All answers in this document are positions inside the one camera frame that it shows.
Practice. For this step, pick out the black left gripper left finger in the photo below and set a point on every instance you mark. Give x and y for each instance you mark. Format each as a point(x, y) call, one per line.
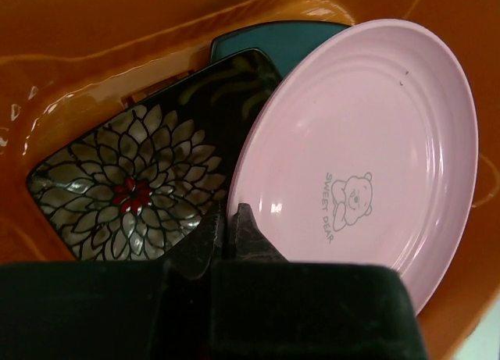
point(156, 309)

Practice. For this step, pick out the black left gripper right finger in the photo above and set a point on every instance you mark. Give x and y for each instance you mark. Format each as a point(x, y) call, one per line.
point(264, 307)

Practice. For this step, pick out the orange plastic bin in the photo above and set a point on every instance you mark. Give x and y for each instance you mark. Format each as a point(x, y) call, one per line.
point(68, 64)

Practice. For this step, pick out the black square floral plate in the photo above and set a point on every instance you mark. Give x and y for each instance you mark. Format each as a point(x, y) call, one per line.
point(134, 186)

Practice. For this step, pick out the pink round plate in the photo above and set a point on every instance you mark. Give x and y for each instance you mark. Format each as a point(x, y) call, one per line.
point(366, 153)

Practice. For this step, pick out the teal square plate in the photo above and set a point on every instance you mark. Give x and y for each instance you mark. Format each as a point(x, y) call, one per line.
point(286, 42)

